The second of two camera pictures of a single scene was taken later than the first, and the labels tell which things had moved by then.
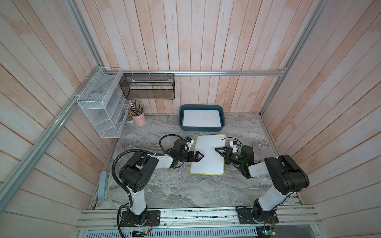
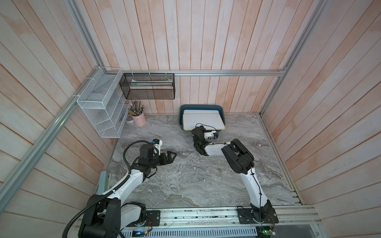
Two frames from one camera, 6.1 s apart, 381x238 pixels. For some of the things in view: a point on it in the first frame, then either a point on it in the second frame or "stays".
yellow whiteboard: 212,163 to 211,121
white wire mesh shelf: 104,100 stays
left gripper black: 196,159 to 170,160
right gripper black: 222,154 to 203,130
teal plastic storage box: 191,107 stays
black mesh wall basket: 148,86 stays
